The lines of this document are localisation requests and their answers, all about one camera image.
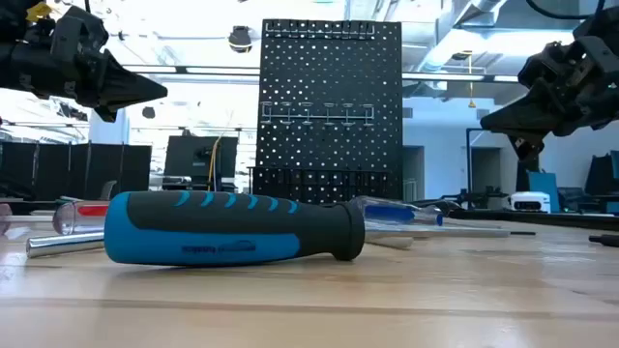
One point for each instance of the black computer monitor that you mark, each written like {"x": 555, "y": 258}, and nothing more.
{"x": 188, "y": 154}

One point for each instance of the black partition screens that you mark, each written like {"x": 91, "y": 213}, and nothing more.
{"x": 72, "y": 169}

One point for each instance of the white box device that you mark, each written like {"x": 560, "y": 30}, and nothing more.
{"x": 529, "y": 199}

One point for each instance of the silver hook rail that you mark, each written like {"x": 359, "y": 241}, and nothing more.
{"x": 309, "y": 36}

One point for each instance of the black dome ceiling fixture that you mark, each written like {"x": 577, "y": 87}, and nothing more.
{"x": 240, "y": 36}

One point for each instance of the black metal rack frame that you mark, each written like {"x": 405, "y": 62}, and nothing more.
{"x": 468, "y": 164}

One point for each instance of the blue box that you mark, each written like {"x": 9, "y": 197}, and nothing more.
{"x": 546, "y": 183}

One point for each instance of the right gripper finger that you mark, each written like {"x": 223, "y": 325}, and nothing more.
{"x": 527, "y": 116}
{"x": 528, "y": 147}

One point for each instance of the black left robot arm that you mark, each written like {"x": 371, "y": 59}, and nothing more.
{"x": 12, "y": 63}

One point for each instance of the black equipment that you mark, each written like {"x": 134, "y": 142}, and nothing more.
{"x": 602, "y": 176}

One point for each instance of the yellow ceiling pendant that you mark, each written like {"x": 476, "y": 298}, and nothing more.
{"x": 471, "y": 103}

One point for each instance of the black metal pegboard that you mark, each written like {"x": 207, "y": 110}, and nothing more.
{"x": 338, "y": 154}

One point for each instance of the yellow tape strip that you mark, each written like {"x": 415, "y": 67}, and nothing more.
{"x": 38, "y": 10}

